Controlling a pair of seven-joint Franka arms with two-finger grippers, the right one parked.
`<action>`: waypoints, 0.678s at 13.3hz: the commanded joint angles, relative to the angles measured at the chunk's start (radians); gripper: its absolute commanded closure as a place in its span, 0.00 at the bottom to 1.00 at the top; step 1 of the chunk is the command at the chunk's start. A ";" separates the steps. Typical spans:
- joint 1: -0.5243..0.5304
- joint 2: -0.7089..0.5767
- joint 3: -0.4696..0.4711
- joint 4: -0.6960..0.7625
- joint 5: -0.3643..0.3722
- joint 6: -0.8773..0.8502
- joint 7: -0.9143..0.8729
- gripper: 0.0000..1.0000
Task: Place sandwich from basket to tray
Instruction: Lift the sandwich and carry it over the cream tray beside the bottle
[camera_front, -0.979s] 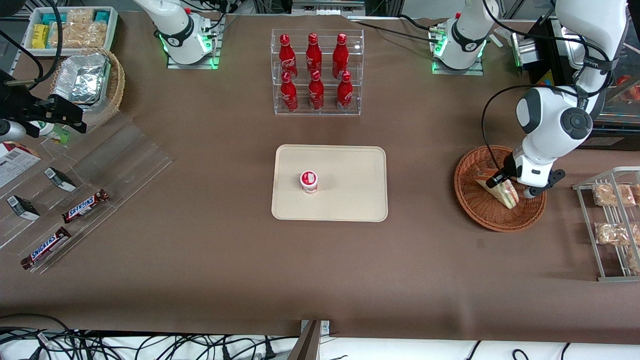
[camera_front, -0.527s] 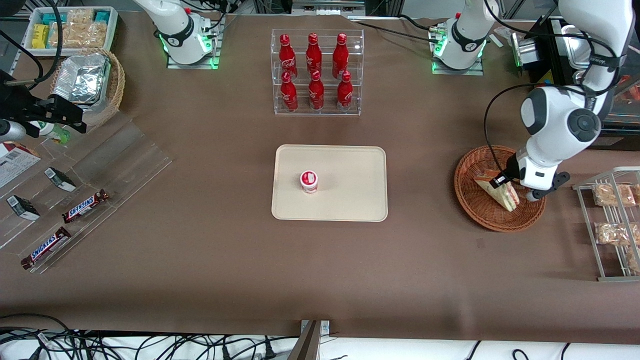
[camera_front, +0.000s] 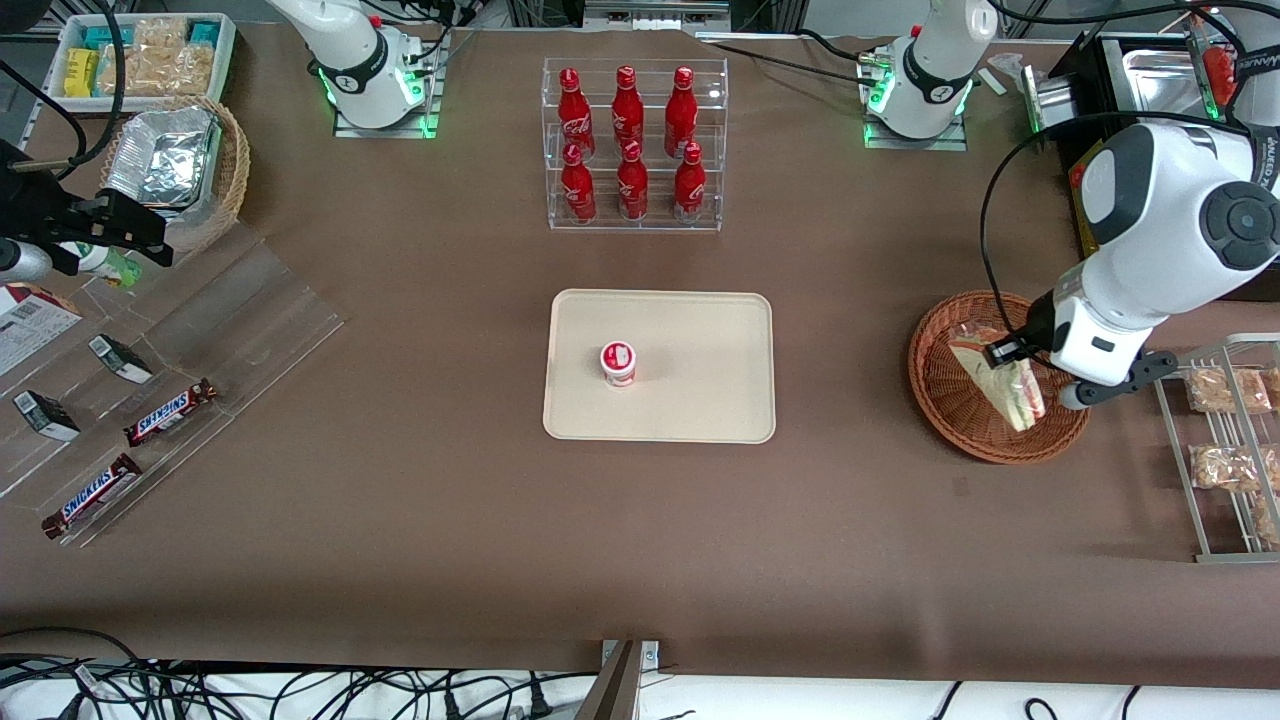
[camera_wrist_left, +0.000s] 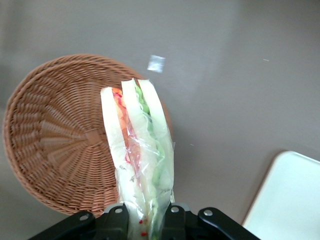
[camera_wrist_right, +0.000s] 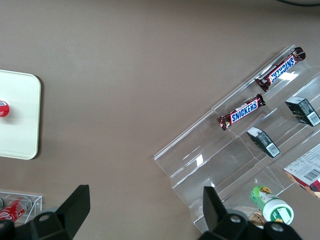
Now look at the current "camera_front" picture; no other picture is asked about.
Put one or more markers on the brown snickers bar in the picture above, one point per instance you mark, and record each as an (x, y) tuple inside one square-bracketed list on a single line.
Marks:
[(92, 496), (170, 412)]

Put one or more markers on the white green drink bottle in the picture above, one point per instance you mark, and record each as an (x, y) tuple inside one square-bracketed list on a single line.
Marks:
[(110, 268)]

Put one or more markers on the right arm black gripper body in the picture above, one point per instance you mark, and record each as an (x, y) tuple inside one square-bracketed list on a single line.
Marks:
[(40, 216)]

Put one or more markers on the silver metal oven tray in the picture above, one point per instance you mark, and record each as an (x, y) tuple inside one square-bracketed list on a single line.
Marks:
[(1160, 80)]

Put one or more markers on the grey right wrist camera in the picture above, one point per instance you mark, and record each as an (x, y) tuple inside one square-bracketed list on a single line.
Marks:
[(20, 262)]

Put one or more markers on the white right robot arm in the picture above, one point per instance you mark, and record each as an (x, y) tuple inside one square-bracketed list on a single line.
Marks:
[(350, 50)]

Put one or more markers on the clear acrylic bottle rack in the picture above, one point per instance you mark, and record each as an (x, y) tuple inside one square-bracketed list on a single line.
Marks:
[(650, 225)]

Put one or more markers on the white red printed carton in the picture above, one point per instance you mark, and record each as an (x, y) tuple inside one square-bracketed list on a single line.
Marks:
[(30, 330)]

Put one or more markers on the red white yogurt cup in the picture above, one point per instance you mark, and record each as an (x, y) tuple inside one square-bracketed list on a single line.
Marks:
[(618, 365)]

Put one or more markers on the stack of foil trays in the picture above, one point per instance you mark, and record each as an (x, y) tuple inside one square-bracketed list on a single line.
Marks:
[(165, 155)]

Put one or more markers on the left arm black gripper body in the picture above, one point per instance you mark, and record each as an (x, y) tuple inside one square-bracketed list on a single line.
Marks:
[(1036, 327)]

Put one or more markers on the triangle sandwich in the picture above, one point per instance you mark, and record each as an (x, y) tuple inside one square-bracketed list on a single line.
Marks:
[(1015, 395)]

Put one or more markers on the beige snack bag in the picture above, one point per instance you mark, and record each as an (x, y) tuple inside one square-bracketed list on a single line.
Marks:
[(160, 72), (160, 35)]

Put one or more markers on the yellow snack packet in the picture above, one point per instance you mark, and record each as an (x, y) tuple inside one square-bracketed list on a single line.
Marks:
[(82, 72)]

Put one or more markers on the silver metal bracket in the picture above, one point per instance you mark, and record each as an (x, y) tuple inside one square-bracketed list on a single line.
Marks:
[(650, 655)]

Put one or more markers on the white plastic bin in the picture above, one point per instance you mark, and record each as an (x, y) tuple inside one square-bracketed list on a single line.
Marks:
[(225, 60)]

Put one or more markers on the brown round wicker basket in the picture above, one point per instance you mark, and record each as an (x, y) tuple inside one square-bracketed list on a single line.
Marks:
[(960, 420)]

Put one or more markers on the aluminium frame profile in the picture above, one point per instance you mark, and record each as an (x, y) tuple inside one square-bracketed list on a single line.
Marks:
[(650, 12)]

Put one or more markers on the teal snack packet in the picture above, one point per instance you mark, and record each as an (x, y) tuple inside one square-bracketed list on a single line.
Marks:
[(204, 33), (108, 37)]

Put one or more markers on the clear acrylic stepped display stand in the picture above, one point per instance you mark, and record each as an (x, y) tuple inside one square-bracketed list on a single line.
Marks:
[(250, 320)]

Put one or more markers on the cream plastic tray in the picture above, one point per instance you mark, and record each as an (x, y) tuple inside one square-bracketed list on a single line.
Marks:
[(700, 400)]

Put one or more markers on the small black white box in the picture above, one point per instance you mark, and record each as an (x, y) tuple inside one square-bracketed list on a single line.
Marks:
[(120, 358), (45, 415)]

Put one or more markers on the clear bag of crackers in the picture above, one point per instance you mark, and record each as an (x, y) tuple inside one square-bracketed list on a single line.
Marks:
[(1268, 520), (1273, 385), (1225, 390), (1225, 468)]

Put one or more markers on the tan wicker basket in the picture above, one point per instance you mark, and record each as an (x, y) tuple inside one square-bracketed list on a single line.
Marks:
[(232, 170)]

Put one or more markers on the red cola bottle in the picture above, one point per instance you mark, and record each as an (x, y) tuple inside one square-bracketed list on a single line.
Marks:
[(627, 105), (572, 110), (681, 110), (578, 195), (689, 190), (632, 190)]

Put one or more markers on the clear plastic packet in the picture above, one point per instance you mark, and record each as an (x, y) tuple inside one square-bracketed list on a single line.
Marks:
[(1010, 65)]

